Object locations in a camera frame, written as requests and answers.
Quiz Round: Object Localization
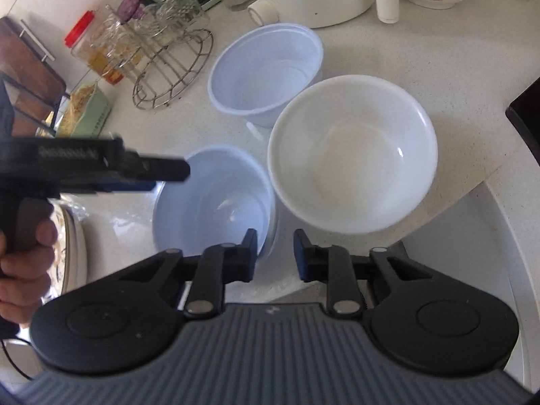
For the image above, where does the red-lidded plastic jar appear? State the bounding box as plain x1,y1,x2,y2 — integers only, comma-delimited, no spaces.
64,10,141,86

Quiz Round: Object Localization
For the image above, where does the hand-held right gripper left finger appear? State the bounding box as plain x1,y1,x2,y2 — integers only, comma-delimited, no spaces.
117,228,258,318

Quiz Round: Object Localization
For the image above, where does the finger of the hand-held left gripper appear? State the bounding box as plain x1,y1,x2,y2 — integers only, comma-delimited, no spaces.
121,151,191,184
99,178,157,193

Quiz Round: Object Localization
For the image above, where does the green basket of dry noodles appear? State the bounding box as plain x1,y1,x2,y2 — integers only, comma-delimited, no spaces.
54,82,113,138

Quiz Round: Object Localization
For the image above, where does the black stove top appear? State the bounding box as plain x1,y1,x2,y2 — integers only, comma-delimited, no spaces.
505,77,540,170

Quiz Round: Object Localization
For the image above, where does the tall translucent plastic container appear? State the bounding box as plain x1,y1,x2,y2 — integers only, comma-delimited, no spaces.
207,23,325,129

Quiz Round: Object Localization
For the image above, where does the shallow translucent plastic bowl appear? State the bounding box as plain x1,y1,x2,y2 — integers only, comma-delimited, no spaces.
152,144,279,259

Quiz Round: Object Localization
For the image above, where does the stemmed glass goblet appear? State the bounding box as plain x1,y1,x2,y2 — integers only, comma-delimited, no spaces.
100,12,145,66
155,0,210,31

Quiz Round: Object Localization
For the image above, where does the brown wooden cutting board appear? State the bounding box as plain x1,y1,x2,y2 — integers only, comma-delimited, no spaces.
0,16,65,112

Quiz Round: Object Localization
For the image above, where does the plain white ceramic bowl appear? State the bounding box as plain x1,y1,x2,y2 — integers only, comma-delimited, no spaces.
267,74,438,236

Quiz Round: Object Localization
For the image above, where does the deep plate with dark leaves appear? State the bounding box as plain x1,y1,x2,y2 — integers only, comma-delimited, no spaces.
48,202,80,293

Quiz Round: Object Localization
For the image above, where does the person's left hand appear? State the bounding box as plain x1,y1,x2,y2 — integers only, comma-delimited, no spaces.
0,220,59,326

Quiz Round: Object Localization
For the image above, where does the purple glass cup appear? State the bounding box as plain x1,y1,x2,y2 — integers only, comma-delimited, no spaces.
117,0,146,23

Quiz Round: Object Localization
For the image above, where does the round wire glass stand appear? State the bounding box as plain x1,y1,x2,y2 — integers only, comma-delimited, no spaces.
132,28,214,111

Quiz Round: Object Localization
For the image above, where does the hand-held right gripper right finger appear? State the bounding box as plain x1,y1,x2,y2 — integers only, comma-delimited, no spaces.
293,228,423,318

